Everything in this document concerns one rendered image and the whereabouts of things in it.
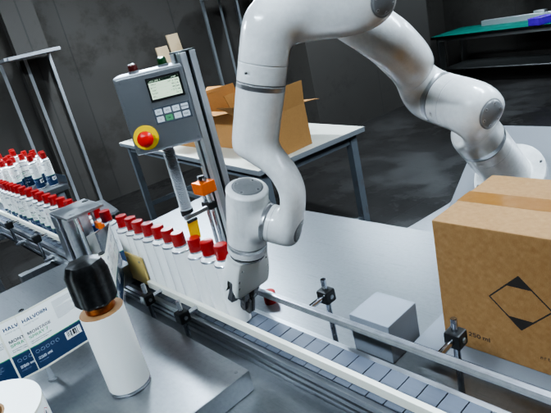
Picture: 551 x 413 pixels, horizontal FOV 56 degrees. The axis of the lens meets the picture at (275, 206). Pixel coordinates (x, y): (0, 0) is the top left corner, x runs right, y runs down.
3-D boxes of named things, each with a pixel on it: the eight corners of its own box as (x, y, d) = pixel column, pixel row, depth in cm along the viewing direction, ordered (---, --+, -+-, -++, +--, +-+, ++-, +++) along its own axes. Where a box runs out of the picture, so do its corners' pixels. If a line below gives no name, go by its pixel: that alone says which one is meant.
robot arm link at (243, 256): (250, 221, 112) (250, 232, 114) (218, 238, 107) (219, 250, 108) (277, 238, 107) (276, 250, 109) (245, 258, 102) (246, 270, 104)
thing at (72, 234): (78, 290, 158) (47, 214, 149) (116, 270, 166) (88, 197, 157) (97, 301, 148) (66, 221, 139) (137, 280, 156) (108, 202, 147)
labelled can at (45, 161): (60, 183, 303) (47, 151, 296) (52, 187, 300) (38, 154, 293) (56, 183, 307) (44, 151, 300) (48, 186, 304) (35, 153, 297)
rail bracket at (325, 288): (314, 355, 113) (298, 290, 107) (335, 337, 117) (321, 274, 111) (325, 360, 110) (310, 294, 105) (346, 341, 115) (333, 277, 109)
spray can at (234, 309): (226, 323, 123) (203, 247, 116) (242, 311, 126) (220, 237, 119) (241, 329, 120) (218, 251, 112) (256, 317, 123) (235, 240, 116)
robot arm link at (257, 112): (329, 90, 93) (305, 239, 105) (248, 75, 98) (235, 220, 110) (313, 97, 86) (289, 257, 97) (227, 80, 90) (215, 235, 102)
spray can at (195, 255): (200, 311, 131) (178, 240, 124) (216, 301, 134) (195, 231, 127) (212, 317, 127) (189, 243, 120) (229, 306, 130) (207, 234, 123)
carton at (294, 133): (223, 160, 310) (207, 99, 298) (284, 134, 339) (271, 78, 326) (268, 165, 279) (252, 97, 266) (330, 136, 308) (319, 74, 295)
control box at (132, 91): (141, 147, 135) (117, 75, 128) (204, 132, 136) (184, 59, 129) (137, 156, 125) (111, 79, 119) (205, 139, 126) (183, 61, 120)
